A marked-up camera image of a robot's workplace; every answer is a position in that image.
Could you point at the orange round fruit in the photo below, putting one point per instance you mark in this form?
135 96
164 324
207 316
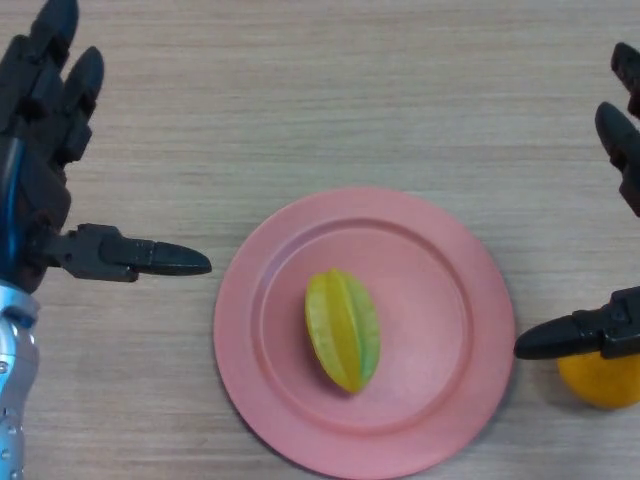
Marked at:
605 385

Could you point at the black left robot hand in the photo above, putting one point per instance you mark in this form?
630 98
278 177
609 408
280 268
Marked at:
35 190

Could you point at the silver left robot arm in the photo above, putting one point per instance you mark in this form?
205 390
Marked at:
15 370

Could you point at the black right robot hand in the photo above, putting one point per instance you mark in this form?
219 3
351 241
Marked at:
625 150

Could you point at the pink round plate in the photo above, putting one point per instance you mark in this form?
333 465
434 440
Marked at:
425 310

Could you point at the yellow green starfruit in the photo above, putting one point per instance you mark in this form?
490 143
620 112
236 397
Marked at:
340 330

